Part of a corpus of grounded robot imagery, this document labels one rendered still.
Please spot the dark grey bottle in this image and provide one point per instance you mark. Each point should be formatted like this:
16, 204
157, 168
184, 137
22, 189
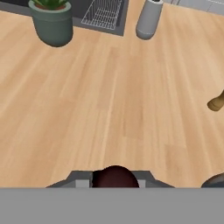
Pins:
215, 181

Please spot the dark red round bottle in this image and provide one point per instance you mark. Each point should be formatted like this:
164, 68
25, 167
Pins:
115, 178

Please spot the grey paper towel roll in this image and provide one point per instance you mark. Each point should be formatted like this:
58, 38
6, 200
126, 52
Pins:
149, 19

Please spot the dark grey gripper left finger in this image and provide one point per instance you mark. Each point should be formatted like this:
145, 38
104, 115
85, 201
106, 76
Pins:
77, 179

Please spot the dark grey sink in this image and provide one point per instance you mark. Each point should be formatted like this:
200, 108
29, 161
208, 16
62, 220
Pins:
78, 14

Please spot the green potted plant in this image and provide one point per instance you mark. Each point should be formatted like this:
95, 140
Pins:
52, 22

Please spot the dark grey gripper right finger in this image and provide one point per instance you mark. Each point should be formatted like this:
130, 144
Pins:
149, 178

